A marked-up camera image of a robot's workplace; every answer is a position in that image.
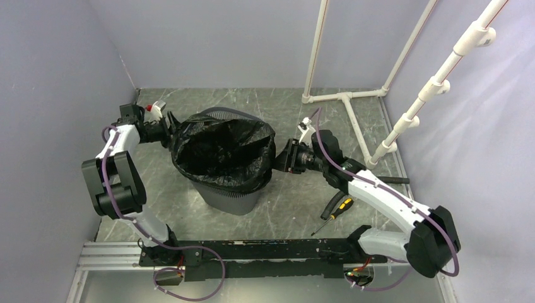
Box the white PVC pipe frame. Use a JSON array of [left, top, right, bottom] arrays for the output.
[[301, 0, 511, 170]]

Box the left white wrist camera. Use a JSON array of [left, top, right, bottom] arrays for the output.
[[145, 100, 166, 122]]

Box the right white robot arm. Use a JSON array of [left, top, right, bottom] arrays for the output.
[[273, 130, 461, 278]]

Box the black corrugated hose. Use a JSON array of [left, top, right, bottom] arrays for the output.
[[320, 175, 411, 221]]

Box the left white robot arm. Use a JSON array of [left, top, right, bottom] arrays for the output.
[[81, 100, 182, 265]]

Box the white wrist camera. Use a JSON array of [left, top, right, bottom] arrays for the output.
[[298, 117, 316, 146], [145, 100, 166, 122]]

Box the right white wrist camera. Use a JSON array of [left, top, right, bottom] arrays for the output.
[[298, 117, 316, 146]]

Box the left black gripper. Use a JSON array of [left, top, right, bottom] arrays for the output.
[[139, 110, 197, 152]]

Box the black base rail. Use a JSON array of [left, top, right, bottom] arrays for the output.
[[138, 238, 387, 282]]

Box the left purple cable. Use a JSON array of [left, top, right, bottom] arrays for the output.
[[101, 124, 227, 303]]

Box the aluminium extrusion rail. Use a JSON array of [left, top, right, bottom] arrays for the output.
[[77, 242, 141, 271]]

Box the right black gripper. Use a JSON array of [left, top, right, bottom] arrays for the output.
[[268, 138, 327, 174]]

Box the grey mesh trash bin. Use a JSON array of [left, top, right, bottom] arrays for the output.
[[191, 107, 262, 215]]

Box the yellow black screwdriver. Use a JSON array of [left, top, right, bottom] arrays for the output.
[[310, 198, 354, 236]]

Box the black trash bag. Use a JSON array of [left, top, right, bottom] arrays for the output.
[[170, 114, 276, 194]]

